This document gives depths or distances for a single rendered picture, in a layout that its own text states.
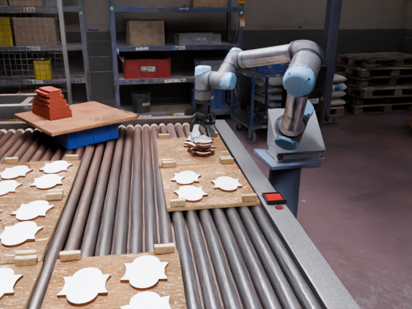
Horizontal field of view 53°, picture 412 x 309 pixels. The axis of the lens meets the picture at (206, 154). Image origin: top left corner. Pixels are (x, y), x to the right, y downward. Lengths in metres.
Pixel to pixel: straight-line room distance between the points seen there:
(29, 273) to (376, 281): 2.18
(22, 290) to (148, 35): 5.06
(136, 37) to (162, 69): 0.56
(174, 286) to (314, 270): 0.41
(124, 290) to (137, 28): 5.05
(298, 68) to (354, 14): 6.14
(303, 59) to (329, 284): 0.83
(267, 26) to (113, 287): 6.19
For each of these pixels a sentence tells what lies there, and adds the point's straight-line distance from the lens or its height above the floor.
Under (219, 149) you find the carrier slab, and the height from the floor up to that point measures 0.94.
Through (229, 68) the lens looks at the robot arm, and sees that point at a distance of 1.87.
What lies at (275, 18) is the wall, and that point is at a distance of 7.06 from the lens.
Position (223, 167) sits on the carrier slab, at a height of 0.94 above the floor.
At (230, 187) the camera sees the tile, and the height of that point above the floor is 0.95.
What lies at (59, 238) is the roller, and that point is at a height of 0.92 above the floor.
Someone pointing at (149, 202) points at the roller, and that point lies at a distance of 1.59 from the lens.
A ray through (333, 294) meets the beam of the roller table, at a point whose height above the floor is 0.91.
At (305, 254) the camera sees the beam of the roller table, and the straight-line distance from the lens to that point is 1.32.
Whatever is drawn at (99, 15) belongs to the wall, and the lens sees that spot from 6.52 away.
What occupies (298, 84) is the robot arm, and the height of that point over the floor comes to 1.35.
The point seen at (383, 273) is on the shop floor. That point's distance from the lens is 3.01.
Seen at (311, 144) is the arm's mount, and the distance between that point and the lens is 2.21.
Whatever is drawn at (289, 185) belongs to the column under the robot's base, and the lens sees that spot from 2.23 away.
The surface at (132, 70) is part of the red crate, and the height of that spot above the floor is 0.76.
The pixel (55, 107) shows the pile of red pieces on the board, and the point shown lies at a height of 1.11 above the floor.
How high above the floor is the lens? 1.63
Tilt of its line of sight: 20 degrees down
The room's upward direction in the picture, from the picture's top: straight up
